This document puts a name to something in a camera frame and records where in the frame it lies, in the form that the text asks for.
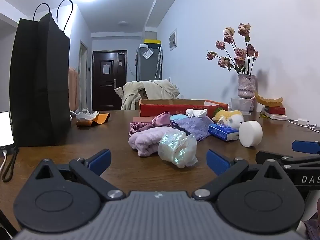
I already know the yellow plush toy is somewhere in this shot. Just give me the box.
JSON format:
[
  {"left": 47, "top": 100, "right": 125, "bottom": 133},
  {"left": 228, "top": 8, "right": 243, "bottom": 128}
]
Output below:
[{"left": 212, "top": 109, "right": 244, "bottom": 130}]

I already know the orange cloth with plastic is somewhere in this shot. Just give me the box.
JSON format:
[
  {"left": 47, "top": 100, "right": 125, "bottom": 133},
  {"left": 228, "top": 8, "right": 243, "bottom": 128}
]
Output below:
[{"left": 76, "top": 113, "right": 111, "bottom": 128}]

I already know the black paper bag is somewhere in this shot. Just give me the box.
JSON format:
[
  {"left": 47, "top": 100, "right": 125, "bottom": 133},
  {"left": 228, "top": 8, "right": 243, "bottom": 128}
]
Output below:
[{"left": 9, "top": 0, "right": 74, "bottom": 147}]

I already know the pink satin scrunchie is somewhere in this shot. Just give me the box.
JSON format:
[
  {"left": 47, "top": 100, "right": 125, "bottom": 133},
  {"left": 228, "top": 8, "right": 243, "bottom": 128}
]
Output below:
[{"left": 129, "top": 112, "right": 173, "bottom": 137}]

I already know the grey refrigerator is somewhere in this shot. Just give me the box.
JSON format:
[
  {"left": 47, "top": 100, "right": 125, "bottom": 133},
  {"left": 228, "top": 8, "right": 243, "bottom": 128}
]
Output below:
[{"left": 136, "top": 44, "right": 163, "bottom": 82}]

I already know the white flat box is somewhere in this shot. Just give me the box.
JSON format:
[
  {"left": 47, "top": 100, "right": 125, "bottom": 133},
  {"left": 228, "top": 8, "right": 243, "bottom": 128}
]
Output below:
[{"left": 264, "top": 112, "right": 288, "bottom": 121}]

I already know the lilac fluffy towel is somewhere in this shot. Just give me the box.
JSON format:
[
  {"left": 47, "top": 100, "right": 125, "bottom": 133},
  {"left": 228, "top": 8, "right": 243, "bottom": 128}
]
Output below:
[{"left": 128, "top": 126, "right": 176, "bottom": 157}]

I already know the smartphone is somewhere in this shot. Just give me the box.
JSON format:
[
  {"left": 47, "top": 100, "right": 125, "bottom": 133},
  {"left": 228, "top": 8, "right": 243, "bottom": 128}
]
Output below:
[{"left": 0, "top": 111, "right": 15, "bottom": 147}]

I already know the person's purple clothing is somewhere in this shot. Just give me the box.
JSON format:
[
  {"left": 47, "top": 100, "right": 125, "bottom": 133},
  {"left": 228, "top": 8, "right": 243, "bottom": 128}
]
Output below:
[{"left": 297, "top": 212, "right": 320, "bottom": 240}]

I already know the wall picture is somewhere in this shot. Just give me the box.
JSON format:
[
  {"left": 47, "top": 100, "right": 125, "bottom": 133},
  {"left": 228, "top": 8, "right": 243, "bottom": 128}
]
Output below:
[{"left": 169, "top": 28, "right": 178, "bottom": 51}]

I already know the blue tissue packet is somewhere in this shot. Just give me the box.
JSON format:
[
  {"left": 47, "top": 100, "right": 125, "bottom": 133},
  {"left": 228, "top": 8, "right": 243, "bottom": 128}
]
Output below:
[{"left": 208, "top": 123, "right": 240, "bottom": 142}]

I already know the dried rose bouquet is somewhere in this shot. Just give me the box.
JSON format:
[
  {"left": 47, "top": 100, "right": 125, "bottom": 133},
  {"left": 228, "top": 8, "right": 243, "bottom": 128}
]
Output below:
[{"left": 206, "top": 22, "right": 259, "bottom": 75}]

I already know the white charging cable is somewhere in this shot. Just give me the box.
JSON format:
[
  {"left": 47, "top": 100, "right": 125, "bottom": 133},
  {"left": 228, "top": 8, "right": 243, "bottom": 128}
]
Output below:
[{"left": 0, "top": 152, "right": 8, "bottom": 178}]

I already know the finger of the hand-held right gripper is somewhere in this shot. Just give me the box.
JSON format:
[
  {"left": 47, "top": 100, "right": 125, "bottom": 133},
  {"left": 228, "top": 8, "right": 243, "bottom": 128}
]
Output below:
[
  {"left": 255, "top": 151, "right": 320, "bottom": 168},
  {"left": 292, "top": 140, "right": 320, "bottom": 155}
]

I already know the purple towel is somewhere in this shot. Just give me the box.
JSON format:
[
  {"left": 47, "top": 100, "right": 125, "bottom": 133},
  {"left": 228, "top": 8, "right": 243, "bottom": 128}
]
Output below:
[{"left": 172, "top": 117, "right": 215, "bottom": 142}]

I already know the red flat box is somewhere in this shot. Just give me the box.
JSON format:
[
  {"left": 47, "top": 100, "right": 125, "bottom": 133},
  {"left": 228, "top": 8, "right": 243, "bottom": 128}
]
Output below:
[{"left": 264, "top": 105, "right": 286, "bottom": 115}]

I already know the folded umbrella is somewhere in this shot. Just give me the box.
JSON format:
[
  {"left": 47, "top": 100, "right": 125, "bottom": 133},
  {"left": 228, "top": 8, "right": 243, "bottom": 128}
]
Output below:
[{"left": 155, "top": 46, "right": 164, "bottom": 78}]

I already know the white charger cable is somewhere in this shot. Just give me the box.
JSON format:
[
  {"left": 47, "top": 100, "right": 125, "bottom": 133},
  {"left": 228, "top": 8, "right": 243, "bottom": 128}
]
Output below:
[{"left": 288, "top": 119, "right": 320, "bottom": 133}]

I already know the dark entrance door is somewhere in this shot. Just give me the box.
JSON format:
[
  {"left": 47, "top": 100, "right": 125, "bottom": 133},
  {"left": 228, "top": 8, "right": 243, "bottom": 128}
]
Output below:
[{"left": 92, "top": 50, "right": 128, "bottom": 111}]

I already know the clear plastic container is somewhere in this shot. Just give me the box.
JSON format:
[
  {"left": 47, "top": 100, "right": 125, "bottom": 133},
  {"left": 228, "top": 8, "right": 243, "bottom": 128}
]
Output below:
[{"left": 230, "top": 97, "right": 254, "bottom": 114}]

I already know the beige coat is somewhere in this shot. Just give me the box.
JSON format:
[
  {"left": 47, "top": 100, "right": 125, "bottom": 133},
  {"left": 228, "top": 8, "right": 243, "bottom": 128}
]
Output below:
[{"left": 114, "top": 79, "right": 181, "bottom": 110}]

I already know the orange cardboard box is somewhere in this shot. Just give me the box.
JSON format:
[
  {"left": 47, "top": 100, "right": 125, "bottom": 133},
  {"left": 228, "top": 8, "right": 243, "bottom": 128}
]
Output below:
[{"left": 139, "top": 99, "right": 229, "bottom": 117}]

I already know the yellow curved comb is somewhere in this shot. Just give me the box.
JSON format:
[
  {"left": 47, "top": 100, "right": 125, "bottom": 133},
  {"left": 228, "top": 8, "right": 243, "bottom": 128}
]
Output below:
[{"left": 254, "top": 92, "right": 284, "bottom": 107}]

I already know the crumpled white tissue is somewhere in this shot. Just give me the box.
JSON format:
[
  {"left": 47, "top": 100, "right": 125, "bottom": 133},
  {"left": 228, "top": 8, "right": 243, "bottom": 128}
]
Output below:
[{"left": 76, "top": 108, "right": 100, "bottom": 122}]

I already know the pink mottled vase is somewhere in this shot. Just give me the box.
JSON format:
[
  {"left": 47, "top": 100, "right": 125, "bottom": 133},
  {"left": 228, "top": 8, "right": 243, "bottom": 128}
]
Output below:
[{"left": 237, "top": 74, "right": 257, "bottom": 99}]

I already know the white cylinder roll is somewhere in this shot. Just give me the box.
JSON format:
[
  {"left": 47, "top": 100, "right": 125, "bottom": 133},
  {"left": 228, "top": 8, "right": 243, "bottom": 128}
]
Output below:
[{"left": 238, "top": 121, "right": 263, "bottom": 148}]

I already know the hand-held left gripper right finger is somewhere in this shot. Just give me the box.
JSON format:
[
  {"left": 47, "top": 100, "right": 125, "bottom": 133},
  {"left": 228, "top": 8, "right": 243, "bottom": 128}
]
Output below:
[{"left": 192, "top": 149, "right": 288, "bottom": 202}]

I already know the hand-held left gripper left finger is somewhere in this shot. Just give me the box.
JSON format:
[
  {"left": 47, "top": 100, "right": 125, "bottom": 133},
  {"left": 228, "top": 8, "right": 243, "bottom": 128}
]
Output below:
[{"left": 34, "top": 149, "right": 126, "bottom": 201}]

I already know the iridescent plastic bag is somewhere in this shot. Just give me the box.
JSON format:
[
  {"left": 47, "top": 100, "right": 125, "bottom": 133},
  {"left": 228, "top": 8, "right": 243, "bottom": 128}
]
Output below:
[{"left": 157, "top": 131, "right": 199, "bottom": 169}]

